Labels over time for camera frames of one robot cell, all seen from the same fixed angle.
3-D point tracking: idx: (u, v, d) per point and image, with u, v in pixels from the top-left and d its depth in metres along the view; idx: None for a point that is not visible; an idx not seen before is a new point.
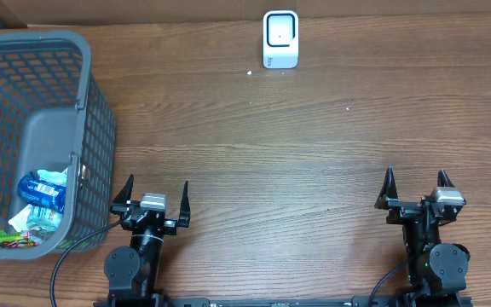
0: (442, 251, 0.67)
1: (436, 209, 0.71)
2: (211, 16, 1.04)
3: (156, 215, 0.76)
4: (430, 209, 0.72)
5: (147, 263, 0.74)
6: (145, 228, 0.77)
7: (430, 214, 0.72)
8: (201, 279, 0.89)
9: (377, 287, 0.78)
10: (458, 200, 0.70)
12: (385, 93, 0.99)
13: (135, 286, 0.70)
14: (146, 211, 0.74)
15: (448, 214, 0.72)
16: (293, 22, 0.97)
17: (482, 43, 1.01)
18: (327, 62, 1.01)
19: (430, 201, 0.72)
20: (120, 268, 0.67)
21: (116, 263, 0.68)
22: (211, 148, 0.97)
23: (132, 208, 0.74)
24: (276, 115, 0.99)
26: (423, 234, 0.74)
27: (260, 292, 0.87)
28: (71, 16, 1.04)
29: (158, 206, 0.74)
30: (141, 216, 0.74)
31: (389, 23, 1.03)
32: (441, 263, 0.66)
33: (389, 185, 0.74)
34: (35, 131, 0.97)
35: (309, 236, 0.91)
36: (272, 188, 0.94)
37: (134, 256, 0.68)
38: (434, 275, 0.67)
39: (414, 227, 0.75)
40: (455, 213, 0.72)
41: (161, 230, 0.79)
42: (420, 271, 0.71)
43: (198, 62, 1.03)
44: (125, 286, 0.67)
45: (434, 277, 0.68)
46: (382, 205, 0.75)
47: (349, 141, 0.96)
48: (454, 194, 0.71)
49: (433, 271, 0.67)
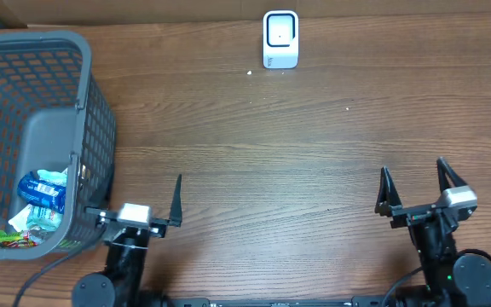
0: (469, 263, 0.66)
1: (450, 216, 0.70)
2: (211, 16, 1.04)
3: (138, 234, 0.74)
4: (444, 218, 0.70)
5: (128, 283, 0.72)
6: (127, 240, 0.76)
7: (444, 223, 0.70)
8: (200, 279, 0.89)
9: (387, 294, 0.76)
10: (473, 201, 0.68)
12: (385, 93, 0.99)
13: None
14: (126, 223, 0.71)
15: (463, 213, 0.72)
16: (293, 22, 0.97)
17: (482, 43, 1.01)
18: (326, 62, 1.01)
19: (442, 209, 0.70)
20: (91, 299, 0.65)
21: (88, 294, 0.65)
22: (211, 149, 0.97)
23: (107, 223, 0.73)
24: (276, 115, 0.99)
26: (436, 240, 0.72)
27: (260, 292, 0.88)
28: (71, 15, 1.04)
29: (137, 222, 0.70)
30: (118, 232, 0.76)
31: (389, 24, 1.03)
32: (466, 279, 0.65)
33: (389, 192, 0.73)
34: (35, 131, 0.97)
35: (309, 236, 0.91)
36: (272, 188, 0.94)
37: (106, 286, 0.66)
38: (459, 291, 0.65)
39: (426, 233, 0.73)
40: (469, 212, 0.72)
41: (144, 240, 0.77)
42: (440, 283, 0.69)
43: (198, 62, 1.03)
44: None
45: (456, 292, 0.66)
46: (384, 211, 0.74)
47: (349, 141, 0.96)
48: (467, 194, 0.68)
49: (457, 286, 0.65)
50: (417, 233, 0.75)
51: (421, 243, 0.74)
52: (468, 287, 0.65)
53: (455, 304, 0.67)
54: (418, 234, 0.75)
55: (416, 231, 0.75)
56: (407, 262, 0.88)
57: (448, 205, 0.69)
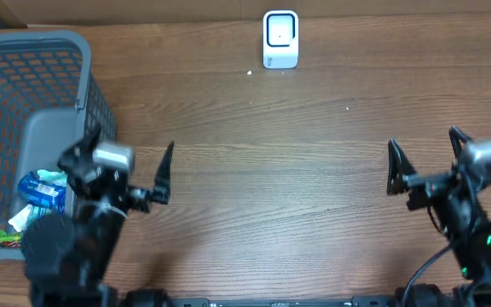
0: None
1: (476, 171, 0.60)
2: (211, 16, 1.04)
3: (113, 174, 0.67)
4: (467, 175, 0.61)
5: (91, 240, 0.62)
6: (103, 196, 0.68)
7: (470, 180, 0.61)
8: (200, 279, 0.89)
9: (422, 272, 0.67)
10: None
12: (385, 93, 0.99)
13: (70, 269, 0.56)
14: (102, 164, 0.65)
15: None
16: (293, 22, 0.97)
17: (482, 43, 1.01)
18: (326, 62, 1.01)
19: (465, 165, 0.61)
20: (46, 240, 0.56)
21: (41, 235, 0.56)
22: (211, 149, 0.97)
23: (83, 159, 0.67)
24: (276, 114, 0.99)
26: (459, 206, 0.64)
27: (260, 292, 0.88)
28: (71, 15, 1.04)
29: (116, 159, 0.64)
30: (93, 172, 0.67)
31: (389, 23, 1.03)
32: None
33: (399, 163, 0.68)
34: (35, 130, 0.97)
35: (309, 236, 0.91)
36: (272, 188, 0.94)
37: (66, 224, 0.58)
38: None
39: (449, 203, 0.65)
40: None
41: (123, 201, 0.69)
42: (480, 255, 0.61)
43: (198, 62, 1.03)
44: (51, 265, 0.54)
45: None
46: (397, 188, 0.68)
47: (349, 141, 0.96)
48: (490, 147, 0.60)
49: None
50: (438, 208, 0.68)
51: (443, 217, 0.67)
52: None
53: None
54: (440, 209, 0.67)
55: (436, 206, 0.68)
56: (407, 263, 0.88)
57: (470, 160, 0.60)
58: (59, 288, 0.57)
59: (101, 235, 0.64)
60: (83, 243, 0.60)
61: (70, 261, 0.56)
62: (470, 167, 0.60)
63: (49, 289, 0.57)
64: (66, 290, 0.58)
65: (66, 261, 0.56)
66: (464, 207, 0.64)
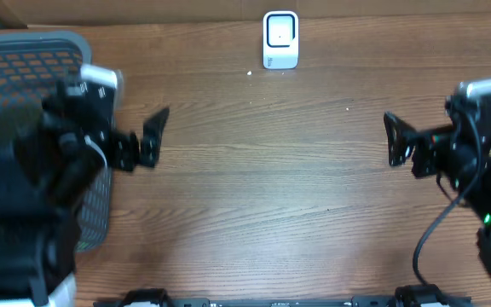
0: None
1: (471, 103, 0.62)
2: (211, 16, 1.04)
3: (98, 90, 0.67)
4: (464, 110, 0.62)
5: (51, 154, 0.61)
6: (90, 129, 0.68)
7: (470, 111, 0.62)
8: (201, 279, 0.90)
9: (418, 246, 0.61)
10: None
12: (385, 93, 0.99)
13: (25, 165, 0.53)
14: (89, 82, 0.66)
15: None
16: (293, 22, 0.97)
17: (482, 44, 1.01)
18: (326, 62, 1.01)
19: (460, 100, 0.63)
20: (1, 126, 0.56)
21: None
22: (211, 149, 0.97)
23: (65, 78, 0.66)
24: (276, 115, 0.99)
26: (460, 152, 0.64)
27: (261, 292, 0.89)
28: (70, 15, 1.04)
29: (103, 75, 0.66)
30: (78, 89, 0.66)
31: (388, 24, 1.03)
32: None
33: (395, 124, 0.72)
34: None
35: (309, 236, 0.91)
36: (271, 189, 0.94)
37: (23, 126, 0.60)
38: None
39: (457, 152, 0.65)
40: None
41: (122, 148, 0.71)
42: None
43: (198, 63, 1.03)
44: (5, 147, 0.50)
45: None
46: (400, 149, 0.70)
47: (349, 141, 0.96)
48: (486, 82, 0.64)
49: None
50: (440, 168, 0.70)
51: (454, 170, 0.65)
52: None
53: None
54: (447, 165, 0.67)
55: (439, 167, 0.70)
56: (406, 263, 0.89)
57: (465, 95, 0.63)
58: (7, 189, 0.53)
59: (63, 157, 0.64)
60: (49, 148, 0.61)
61: (26, 153, 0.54)
62: (465, 101, 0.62)
63: (2, 190, 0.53)
64: (15, 199, 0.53)
65: (21, 148, 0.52)
66: (467, 151, 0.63)
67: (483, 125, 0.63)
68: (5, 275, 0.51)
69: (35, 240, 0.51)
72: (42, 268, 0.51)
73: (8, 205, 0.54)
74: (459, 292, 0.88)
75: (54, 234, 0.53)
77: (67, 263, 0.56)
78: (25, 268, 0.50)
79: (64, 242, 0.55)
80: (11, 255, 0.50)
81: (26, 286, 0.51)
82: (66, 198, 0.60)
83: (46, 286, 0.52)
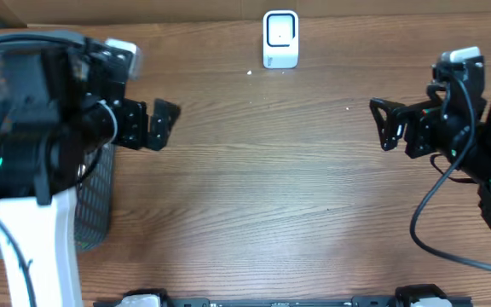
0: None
1: (456, 66, 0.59)
2: (211, 16, 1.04)
3: (119, 55, 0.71)
4: (452, 74, 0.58)
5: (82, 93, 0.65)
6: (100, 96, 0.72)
7: (457, 72, 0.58)
8: (201, 279, 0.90)
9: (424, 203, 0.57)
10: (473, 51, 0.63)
12: (385, 93, 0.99)
13: (53, 68, 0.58)
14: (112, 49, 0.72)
15: (476, 71, 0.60)
16: (293, 21, 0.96)
17: (482, 44, 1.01)
18: (326, 62, 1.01)
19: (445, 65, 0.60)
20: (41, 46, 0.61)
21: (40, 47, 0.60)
22: (211, 149, 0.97)
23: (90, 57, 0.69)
24: (276, 115, 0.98)
26: (452, 122, 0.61)
27: (260, 292, 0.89)
28: (70, 15, 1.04)
29: (125, 47, 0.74)
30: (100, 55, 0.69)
31: (389, 23, 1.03)
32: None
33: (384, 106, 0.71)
34: None
35: (309, 236, 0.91)
36: (271, 188, 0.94)
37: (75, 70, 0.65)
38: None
39: (451, 124, 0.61)
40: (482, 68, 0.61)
41: (133, 118, 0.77)
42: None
43: (198, 62, 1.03)
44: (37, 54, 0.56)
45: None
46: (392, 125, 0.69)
47: (349, 141, 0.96)
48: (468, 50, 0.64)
49: None
50: (433, 144, 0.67)
51: (447, 141, 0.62)
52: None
53: None
54: (440, 136, 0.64)
55: (432, 143, 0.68)
56: (407, 263, 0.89)
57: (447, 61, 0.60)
58: (28, 111, 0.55)
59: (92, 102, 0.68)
60: (66, 77, 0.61)
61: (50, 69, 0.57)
62: (451, 66, 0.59)
63: (24, 101, 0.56)
64: (31, 112, 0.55)
65: (49, 60, 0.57)
66: (459, 122, 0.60)
67: (473, 90, 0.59)
68: (12, 173, 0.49)
69: (38, 142, 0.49)
72: (45, 166, 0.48)
73: (25, 118, 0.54)
74: (460, 292, 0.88)
75: (64, 140, 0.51)
77: (71, 175, 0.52)
78: (29, 168, 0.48)
79: (72, 147, 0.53)
80: (16, 159, 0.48)
81: (31, 181, 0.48)
82: (83, 127, 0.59)
83: (49, 183, 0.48)
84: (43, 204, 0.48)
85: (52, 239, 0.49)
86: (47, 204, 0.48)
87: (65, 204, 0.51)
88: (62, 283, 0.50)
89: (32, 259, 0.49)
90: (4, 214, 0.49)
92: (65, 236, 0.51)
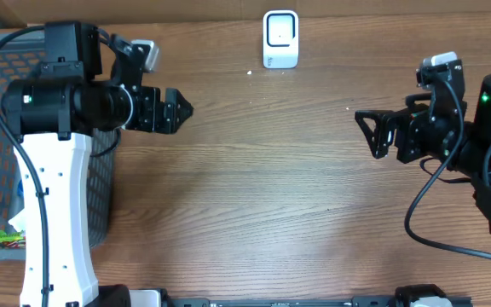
0: None
1: (438, 69, 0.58)
2: (211, 16, 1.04)
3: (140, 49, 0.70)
4: (436, 77, 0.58)
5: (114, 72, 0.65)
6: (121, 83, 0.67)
7: (439, 75, 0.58)
8: (201, 279, 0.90)
9: (420, 196, 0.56)
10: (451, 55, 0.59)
12: (385, 93, 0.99)
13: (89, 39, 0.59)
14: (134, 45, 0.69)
15: (456, 75, 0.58)
16: (293, 21, 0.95)
17: (482, 44, 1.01)
18: (326, 62, 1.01)
19: (428, 69, 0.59)
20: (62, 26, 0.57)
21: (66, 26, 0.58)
22: (211, 149, 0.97)
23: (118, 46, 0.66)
24: (276, 115, 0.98)
26: (441, 124, 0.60)
27: (260, 292, 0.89)
28: (70, 15, 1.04)
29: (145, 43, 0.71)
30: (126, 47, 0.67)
31: (388, 23, 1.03)
32: None
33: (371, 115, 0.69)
34: None
35: (309, 236, 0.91)
36: (272, 188, 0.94)
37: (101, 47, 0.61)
38: None
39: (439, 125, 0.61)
40: (461, 74, 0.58)
41: (148, 102, 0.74)
42: (487, 123, 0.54)
43: (198, 62, 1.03)
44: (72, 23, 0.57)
45: None
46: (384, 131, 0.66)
47: (349, 141, 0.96)
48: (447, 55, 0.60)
49: None
50: (424, 147, 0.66)
51: (437, 142, 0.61)
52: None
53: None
54: (430, 140, 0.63)
55: (423, 146, 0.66)
56: (407, 263, 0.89)
57: (430, 66, 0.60)
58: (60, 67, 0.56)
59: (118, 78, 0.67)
60: (96, 55, 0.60)
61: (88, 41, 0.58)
62: (434, 69, 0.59)
63: (54, 61, 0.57)
64: (64, 70, 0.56)
65: (82, 36, 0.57)
66: (445, 124, 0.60)
67: (459, 90, 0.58)
68: (36, 112, 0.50)
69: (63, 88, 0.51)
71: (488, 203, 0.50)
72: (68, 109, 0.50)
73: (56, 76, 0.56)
74: (459, 292, 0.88)
75: (89, 89, 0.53)
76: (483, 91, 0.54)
77: (90, 121, 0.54)
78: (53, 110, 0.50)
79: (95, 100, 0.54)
80: (43, 100, 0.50)
81: (54, 117, 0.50)
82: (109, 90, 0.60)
83: (71, 118, 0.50)
84: (63, 138, 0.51)
85: (69, 171, 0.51)
86: (66, 140, 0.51)
87: (83, 143, 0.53)
88: (73, 217, 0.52)
89: (49, 189, 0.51)
90: (29, 141, 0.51)
92: (80, 174, 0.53)
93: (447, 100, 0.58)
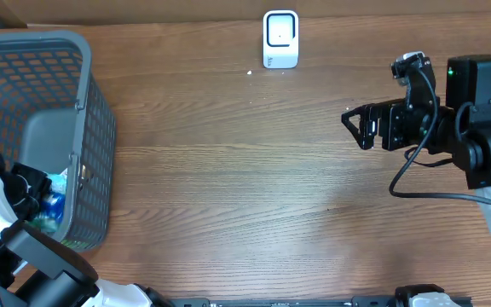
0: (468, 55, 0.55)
1: (408, 61, 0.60)
2: (211, 16, 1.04)
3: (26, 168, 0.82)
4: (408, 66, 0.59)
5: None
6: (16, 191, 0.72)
7: (411, 65, 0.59)
8: (200, 279, 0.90)
9: (403, 167, 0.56)
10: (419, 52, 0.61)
12: (385, 93, 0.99)
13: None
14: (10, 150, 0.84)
15: (425, 65, 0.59)
16: (293, 21, 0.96)
17: (482, 44, 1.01)
18: (327, 62, 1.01)
19: (400, 64, 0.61)
20: None
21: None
22: (211, 149, 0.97)
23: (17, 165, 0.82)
24: (276, 115, 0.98)
26: (418, 112, 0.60)
27: (260, 292, 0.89)
28: (70, 15, 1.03)
29: None
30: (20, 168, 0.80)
31: (389, 24, 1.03)
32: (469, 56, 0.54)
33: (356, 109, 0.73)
34: (35, 131, 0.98)
35: (309, 236, 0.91)
36: (272, 188, 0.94)
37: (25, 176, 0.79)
38: (462, 67, 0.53)
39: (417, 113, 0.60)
40: (430, 66, 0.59)
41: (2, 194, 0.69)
42: (454, 96, 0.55)
43: (198, 62, 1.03)
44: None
45: (465, 72, 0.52)
46: (366, 119, 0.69)
47: (349, 141, 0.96)
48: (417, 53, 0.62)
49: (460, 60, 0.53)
50: (407, 136, 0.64)
51: (417, 129, 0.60)
52: (490, 66, 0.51)
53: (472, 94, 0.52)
54: (411, 129, 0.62)
55: (406, 136, 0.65)
56: (407, 263, 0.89)
57: (402, 60, 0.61)
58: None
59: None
60: None
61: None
62: (406, 61, 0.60)
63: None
64: None
65: None
66: (421, 112, 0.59)
67: (433, 78, 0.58)
68: None
69: None
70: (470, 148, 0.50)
71: (461, 155, 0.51)
72: None
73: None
74: (460, 292, 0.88)
75: None
76: (449, 67, 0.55)
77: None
78: None
79: None
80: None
81: None
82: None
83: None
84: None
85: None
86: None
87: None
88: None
89: None
90: None
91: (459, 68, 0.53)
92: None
93: (424, 87, 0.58)
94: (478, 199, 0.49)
